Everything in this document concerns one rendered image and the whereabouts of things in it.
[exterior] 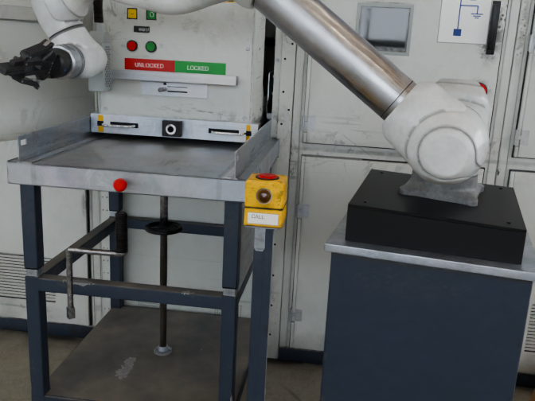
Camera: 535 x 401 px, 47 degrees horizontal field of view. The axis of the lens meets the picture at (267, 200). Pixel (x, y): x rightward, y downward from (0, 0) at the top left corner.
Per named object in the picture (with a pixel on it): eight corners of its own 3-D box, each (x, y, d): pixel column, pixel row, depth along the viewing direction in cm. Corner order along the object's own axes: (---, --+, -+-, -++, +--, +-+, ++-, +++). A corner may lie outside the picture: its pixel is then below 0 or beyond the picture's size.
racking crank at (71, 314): (64, 319, 160) (60, 209, 152) (69, 314, 163) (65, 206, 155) (126, 325, 158) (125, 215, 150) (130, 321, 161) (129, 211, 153)
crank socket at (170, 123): (179, 138, 189) (180, 122, 188) (161, 136, 190) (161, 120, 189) (181, 136, 192) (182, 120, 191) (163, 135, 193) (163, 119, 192)
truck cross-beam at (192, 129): (257, 143, 189) (258, 124, 188) (91, 131, 196) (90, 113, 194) (259, 141, 194) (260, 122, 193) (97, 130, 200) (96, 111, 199)
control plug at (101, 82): (103, 92, 182) (102, 31, 177) (87, 91, 182) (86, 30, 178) (113, 90, 189) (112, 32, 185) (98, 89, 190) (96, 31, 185)
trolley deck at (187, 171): (247, 203, 149) (248, 179, 147) (7, 183, 156) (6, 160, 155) (279, 155, 214) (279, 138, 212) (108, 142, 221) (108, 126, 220)
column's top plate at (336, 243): (521, 224, 165) (522, 217, 164) (542, 283, 123) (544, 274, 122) (356, 204, 177) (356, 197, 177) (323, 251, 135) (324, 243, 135)
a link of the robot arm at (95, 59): (62, 87, 165) (39, 41, 163) (90, 82, 180) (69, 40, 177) (94, 71, 162) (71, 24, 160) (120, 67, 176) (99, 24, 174)
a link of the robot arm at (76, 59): (60, 37, 161) (47, 37, 156) (89, 53, 161) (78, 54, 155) (48, 68, 164) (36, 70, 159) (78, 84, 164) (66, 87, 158)
